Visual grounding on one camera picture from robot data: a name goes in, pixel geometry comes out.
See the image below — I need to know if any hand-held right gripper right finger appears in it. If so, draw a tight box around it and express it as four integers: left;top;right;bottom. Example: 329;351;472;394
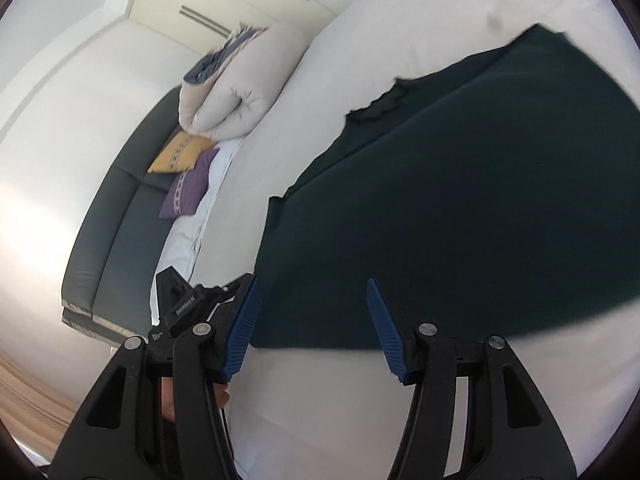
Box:
366;277;583;480

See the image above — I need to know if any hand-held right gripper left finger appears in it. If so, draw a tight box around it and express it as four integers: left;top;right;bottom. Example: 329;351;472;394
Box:
47;275;263;480

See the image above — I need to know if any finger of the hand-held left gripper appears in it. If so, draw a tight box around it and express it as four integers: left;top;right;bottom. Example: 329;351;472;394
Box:
200;280;248;318

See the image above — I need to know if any dark green sweater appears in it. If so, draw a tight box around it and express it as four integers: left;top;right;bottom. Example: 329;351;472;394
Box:
248;24;640;351

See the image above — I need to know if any person's left hand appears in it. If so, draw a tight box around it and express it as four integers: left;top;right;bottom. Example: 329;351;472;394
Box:
160;377;232;425

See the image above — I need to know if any dark grey padded headboard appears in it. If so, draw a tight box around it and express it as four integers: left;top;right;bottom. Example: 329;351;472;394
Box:
61;85;221;347

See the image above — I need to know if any purple patterned cushion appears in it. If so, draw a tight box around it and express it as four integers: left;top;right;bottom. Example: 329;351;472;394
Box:
159;148;221;219

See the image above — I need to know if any yellow patterned cushion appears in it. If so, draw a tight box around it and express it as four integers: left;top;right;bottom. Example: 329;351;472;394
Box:
147;133;217;175

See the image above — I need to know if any folded beige duvet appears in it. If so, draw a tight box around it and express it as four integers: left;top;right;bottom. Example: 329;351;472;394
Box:
178;24;312;142

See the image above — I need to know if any bed with white sheet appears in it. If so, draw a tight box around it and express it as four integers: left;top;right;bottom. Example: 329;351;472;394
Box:
150;0;640;480

